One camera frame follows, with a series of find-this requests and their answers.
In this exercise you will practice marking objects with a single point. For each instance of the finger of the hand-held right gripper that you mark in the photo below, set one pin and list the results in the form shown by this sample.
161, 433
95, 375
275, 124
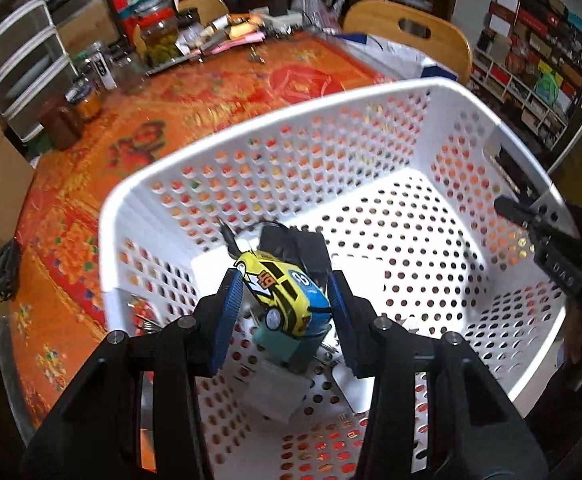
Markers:
513, 209

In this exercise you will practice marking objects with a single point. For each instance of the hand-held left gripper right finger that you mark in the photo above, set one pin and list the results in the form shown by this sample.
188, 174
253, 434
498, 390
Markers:
343, 325

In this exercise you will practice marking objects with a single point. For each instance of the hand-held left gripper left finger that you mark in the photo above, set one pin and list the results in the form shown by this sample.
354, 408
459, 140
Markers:
228, 320

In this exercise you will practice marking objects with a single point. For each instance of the yellow toy car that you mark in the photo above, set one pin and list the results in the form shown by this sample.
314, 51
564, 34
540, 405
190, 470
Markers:
281, 285

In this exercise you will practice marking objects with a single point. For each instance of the white perforated plastic basket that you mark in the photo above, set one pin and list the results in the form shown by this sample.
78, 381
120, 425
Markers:
371, 200

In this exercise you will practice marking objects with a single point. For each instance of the white cube charger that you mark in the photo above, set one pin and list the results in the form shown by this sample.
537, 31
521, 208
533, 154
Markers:
276, 390

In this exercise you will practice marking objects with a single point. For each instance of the black power adapter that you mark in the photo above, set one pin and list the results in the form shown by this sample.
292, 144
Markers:
296, 250

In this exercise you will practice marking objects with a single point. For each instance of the white shelf unit with boxes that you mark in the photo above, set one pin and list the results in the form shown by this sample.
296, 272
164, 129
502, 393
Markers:
531, 50

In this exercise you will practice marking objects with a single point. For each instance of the white and blue shopping bag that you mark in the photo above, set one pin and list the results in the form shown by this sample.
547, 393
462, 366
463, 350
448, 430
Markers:
406, 57

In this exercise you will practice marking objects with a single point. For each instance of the red printed tablecloth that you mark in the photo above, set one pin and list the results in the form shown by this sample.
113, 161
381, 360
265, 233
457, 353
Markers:
171, 110

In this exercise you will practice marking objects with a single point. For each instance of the dark brown jar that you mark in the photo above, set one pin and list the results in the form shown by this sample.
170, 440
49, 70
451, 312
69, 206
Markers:
61, 122

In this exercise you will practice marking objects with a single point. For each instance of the orange jar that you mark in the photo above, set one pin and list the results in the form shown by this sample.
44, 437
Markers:
86, 102

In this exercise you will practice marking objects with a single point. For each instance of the bunch of keys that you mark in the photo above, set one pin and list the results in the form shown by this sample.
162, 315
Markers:
257, 55

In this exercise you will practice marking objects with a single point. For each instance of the empty clear glass jar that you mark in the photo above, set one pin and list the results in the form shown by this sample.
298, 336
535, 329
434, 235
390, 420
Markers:
126, 72

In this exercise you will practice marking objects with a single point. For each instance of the white and black carton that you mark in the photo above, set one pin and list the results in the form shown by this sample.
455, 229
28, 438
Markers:
101, 65

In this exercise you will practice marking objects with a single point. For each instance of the clear plastic bag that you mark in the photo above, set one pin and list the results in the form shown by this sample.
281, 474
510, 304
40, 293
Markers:
316, 2

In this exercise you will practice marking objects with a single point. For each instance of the red-lidded jar of olives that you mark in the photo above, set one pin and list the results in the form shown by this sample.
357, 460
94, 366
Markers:
161, 40

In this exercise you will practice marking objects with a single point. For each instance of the white power strip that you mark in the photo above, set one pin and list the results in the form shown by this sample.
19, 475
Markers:
283, 20

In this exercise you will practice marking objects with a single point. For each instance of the plain wooden chair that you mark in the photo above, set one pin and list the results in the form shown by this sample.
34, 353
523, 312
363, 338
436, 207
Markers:
206, 7

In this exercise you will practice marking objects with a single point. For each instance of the brown printed cardboard box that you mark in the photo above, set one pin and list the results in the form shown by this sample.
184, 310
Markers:
86, 27

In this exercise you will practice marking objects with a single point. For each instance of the clear plastic drawer unit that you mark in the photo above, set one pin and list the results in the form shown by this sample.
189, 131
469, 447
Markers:
21, 60

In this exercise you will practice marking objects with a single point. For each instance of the metal bracket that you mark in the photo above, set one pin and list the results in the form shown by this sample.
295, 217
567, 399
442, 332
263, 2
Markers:
343, 390

